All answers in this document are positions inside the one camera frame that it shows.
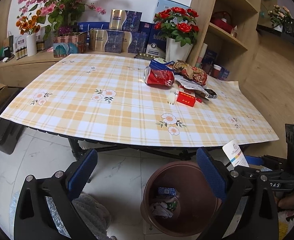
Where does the white business card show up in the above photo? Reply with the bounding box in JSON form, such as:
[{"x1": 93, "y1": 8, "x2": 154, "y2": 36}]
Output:
[{"x1": 222, "y1": 139, "x2": 249, "y2": 167}]

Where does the small red cardboard box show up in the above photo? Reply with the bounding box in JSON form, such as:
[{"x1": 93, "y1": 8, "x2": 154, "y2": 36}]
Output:
[{"x1": 176, "y1": 91, "x2": 196, "y2": 107}]

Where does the brown paper bag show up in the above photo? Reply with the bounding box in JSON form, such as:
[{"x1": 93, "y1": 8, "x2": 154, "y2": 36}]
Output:
[{"x1": 166, "y1": 60, "x2": 208, "y2": 86}]

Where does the crushed red soda can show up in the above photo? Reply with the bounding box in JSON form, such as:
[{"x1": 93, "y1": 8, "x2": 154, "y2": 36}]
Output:
[{"x1": 144, "y1": 66, "x2": 174, "y2": 87}]

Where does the blue snack packet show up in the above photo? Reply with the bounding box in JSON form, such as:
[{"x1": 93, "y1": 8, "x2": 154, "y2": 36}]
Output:
[{"x1": 149, "y1": 57, "x2": 175, "y2": 71}]

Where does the green snack wrapper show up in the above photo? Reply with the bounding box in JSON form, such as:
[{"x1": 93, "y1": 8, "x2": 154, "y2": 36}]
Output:
[{"x1": 166, "y1": 201, "x2": 178, "y2": 212}]

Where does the blue ice cream box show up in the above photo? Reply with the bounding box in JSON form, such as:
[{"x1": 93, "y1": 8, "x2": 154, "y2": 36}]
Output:
[{"x1": 158, "y1": 187, "x2": 177, "y2": 198}]

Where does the white printed blister card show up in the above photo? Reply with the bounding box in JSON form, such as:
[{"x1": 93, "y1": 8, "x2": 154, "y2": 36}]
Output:
[{"x1": 174, "y1": 75, "x2": 209, "y2": 98}]

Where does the brown round trash bin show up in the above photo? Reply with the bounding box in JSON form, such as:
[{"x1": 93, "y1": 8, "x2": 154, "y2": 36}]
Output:
[{"x1": 140, "y1": 161, "x2": 222, "y2": 237}]

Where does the right hand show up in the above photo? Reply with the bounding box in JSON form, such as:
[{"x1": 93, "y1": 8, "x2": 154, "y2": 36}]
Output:
[{"x1": 275, "y1": 193, "x2": 294, "y2": 210}]

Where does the red cup on shelf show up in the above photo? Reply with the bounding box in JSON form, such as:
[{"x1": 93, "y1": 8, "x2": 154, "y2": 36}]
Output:
[{"x1": 211, "y1": 64, "x2": 222, "y2": 79}]

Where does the yellow plaid floral tablecloth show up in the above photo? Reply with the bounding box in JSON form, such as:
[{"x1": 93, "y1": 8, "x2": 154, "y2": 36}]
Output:
[{"x1": 1, "y1": 54, "x2": 278, "y2": 147}]

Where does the wooden shelf unit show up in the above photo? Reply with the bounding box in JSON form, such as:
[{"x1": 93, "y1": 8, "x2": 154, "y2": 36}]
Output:
[{"x1": 187, "y1": 0, "x2": 261, "y2": 83}]

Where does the white square flower vase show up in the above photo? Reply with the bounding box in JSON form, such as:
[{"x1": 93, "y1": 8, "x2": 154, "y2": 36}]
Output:
[{"x1": 165, "y1": 38, "x2": 193, "y2": 62}]

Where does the blue white milk carton box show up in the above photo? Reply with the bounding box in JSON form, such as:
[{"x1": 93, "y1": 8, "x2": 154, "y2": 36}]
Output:
[{"x1": 146, "y1": 24, "x2": 166, "y2": 58}]

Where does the red rose bouquet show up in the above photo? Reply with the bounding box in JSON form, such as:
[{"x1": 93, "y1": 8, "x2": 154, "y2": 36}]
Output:
[{"x1": 153, "y1": 7, "x2": 199, "y2": 47}]

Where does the gold blue gift box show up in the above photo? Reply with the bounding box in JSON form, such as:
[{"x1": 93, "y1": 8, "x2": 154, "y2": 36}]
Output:
[
  {"x1": 89, "y1": 29, "x2": 124, "y2": 54},
  {"x1": 109, "y1": 9, "x2": 142, "y2": 33},
  {"x1": 122, "y1": 31, "x2": 147, "y2": 54}
]

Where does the orange flowers white vase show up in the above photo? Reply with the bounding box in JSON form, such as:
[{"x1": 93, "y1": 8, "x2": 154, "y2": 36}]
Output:
[{"x1": 16, "y1": 9, "x2": 46, "y2": 56}]

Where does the pink blossom flower plant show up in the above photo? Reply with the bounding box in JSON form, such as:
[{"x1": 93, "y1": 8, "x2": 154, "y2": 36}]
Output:
[{"x1": 15, "y1": 0, "x2": 106, "y2": 40}]

